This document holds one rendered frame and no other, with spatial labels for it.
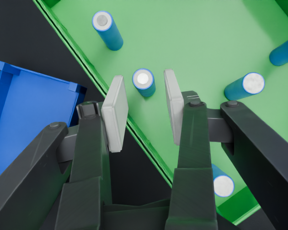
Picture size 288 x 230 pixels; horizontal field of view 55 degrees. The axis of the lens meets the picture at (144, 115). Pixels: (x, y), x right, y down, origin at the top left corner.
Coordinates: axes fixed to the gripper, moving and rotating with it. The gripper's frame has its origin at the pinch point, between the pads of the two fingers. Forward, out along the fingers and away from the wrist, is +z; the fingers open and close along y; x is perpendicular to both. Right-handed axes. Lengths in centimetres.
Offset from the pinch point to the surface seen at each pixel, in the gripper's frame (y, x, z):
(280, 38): 14.1, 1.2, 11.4
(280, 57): 12.8, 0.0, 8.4
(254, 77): 8.8, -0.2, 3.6
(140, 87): -0.5, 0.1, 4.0
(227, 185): 5.6, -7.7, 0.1
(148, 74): 0.4, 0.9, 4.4
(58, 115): -25, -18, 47
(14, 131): -37, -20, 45
